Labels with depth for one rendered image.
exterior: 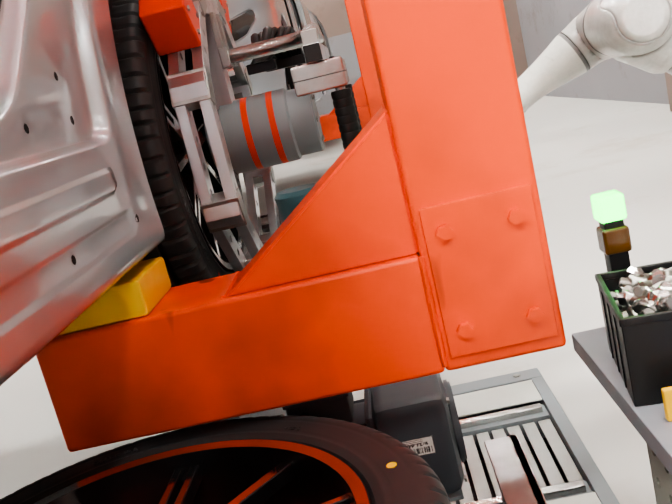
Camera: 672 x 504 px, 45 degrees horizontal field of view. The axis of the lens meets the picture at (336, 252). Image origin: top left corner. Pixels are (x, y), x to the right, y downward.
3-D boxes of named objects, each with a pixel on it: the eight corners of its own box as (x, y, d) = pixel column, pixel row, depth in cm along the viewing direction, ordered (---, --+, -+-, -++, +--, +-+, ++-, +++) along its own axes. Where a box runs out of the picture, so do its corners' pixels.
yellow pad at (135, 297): (82, 308, 120) (72, 276, 119) (173, 287, 119) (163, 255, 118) (47, 338, 106) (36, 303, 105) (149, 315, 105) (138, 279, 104)
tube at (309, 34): (225, 70, 154) (210, 14, 152) (323, 45, 152) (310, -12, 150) (209, 70, 137) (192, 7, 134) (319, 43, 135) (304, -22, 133)
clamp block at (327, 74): (298, 96, 141) (290, 66, 140) (348, 84, 141) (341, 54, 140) (296, 97, 137) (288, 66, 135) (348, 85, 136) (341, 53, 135)
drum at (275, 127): (228, 173, 166) (210, 105, 163) (328, 149, 165) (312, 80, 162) (216, 182, 153) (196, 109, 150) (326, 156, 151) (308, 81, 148)
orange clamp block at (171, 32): (157, 29, 137) (136, -13, 130) (201, 17, 137) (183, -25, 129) (158, 57, 134) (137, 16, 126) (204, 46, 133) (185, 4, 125)
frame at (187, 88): (264, 244, 190) (202, 11, 179) (291, 238, 190) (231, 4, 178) (229, 313, 137) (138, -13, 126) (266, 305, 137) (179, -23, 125)
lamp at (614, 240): (598, 251, 124) (594, 226, 123) (624, 245, 124) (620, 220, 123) (606, 257, 120) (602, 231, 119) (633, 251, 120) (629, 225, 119)
